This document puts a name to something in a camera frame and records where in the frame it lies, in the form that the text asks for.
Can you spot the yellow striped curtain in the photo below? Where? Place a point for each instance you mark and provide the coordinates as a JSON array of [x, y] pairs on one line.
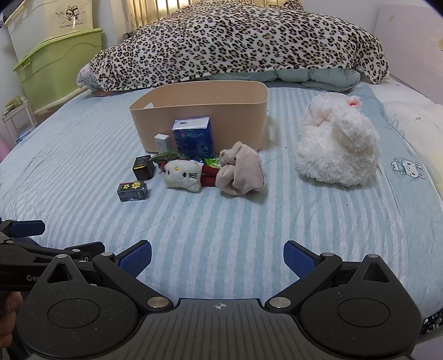
[[152, 10]]

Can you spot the light blue folded quilt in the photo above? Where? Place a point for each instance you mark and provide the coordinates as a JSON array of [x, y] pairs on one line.
[[311, 78]]

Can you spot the blue striped bed sheet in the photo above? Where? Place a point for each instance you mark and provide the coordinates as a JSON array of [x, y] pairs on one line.
[[214, 214]]

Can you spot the small black box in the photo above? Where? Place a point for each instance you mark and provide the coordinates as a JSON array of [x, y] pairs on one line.
[[143, 169]]

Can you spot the small white box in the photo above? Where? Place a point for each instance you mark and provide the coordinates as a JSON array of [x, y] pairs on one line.
[[162, 142]]

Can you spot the light blue rabbit print cloth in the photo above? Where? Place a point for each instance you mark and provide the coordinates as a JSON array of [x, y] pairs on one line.
[[401, 166]]

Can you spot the dark box with yellow stars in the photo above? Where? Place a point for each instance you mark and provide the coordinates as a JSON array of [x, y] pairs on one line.
[[132, 192]]

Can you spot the white fluffy plush toy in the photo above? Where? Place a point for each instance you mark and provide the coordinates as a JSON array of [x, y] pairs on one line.
[[337, 145]]

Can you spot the bright green snack packet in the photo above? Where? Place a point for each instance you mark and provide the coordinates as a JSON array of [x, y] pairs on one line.
[[213, 162]]

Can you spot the pink floral cloth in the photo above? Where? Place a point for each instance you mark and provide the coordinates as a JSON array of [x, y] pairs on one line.
[[84, 74]]

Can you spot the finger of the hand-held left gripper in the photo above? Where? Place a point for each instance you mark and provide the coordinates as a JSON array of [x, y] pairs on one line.
[[83, 250], [27, 228]]

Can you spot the white cat plush toy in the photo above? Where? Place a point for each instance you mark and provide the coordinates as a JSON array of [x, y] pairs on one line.
[[180, 173]]

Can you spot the white pillow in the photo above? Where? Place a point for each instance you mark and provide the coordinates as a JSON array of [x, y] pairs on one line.
[[415, 117]]

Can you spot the beige crumpled cloth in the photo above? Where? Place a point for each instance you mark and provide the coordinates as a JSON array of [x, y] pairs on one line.
[[242, 169]]

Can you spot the blue tissue pack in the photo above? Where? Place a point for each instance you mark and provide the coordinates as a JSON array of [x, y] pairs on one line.
[[193, 138]]

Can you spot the cream plastic storage box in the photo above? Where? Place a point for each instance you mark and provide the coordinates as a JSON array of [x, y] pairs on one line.
[[48, 24]]

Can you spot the pale pink headboard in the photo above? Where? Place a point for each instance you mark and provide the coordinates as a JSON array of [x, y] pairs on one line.
[[408, 48]]

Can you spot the leopard print blanket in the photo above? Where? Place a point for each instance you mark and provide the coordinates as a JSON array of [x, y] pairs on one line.
[[235, 41]]

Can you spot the dark green and red packet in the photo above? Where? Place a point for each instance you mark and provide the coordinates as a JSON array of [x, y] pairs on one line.
[[166, 156]]

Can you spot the beige plastic storage bin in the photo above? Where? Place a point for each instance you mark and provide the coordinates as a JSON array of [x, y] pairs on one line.
[[207, 100]]

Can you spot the person's left hand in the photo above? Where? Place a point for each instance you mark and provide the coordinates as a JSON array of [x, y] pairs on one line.
[[9, 308]]

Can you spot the dark dotted cloth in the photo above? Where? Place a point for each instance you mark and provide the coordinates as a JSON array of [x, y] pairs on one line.
[[432, 322]]

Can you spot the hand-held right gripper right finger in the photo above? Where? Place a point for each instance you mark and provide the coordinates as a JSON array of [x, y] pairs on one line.
[[298, 259]]

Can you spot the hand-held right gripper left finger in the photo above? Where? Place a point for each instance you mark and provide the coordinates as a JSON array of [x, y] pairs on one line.
[[136, 259]]

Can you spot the green plastic storage box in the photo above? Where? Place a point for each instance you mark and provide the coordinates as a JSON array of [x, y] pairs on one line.
[[52, 69]]

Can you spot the small white rack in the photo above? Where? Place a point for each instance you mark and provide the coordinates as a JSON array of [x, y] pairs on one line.
[[17, 117]]

